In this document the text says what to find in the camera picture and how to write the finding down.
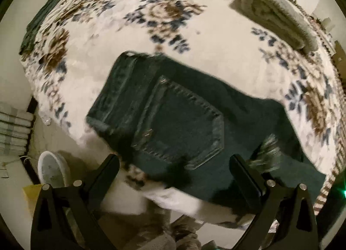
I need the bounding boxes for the white bowl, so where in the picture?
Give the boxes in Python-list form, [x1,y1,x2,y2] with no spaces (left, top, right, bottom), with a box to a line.
[37,151,71,188]

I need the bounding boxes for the dark green folded cloth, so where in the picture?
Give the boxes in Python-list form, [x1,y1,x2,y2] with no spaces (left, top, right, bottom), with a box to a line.
[19,0,66,55]

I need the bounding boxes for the stack of striped cloths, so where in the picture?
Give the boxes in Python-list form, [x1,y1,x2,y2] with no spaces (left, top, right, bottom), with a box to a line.
[0,104,34,156]

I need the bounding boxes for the rolled beige towel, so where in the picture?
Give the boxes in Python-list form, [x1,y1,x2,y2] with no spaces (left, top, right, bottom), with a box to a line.
[240,0,319,52]

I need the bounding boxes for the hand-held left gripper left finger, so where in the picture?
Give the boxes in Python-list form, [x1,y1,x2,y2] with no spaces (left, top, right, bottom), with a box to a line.
[30,154,120,250]

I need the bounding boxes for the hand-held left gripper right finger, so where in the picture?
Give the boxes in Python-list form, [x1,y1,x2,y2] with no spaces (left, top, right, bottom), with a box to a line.
[229,154,318,250]

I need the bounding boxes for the floral printed blanket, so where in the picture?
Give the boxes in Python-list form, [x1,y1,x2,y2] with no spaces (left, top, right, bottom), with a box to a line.
[19,0,346,229]

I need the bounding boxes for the dark denim pants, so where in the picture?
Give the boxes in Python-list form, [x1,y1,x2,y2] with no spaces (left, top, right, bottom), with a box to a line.
[86,51,327,208]

